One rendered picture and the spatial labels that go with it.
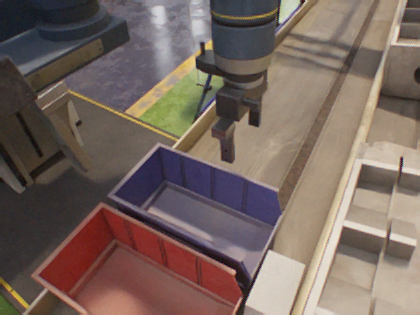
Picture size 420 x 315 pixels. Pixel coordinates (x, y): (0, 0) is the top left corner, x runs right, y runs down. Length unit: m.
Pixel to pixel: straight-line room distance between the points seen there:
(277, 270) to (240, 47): 0.41
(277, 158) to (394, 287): 0.51
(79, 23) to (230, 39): 0.71
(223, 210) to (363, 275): 0.37
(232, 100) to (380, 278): 0.39
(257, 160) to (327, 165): 0.20
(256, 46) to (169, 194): 0.49
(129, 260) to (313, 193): 0.50
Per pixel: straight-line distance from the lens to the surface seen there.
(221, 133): 0.57
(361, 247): 0.65
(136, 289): 0.76
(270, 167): 0.95
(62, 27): 1.16
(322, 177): 0.95
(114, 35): 1.21
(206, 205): 0.85
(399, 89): 1.34
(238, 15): 0.51
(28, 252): 1.43
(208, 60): 0.61
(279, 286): 0.64
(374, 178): 0.76
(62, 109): 0.41
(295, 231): 0.83
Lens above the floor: 1.44
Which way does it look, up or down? 45 degrees down
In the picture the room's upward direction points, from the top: 2 degrees counter-clockwise
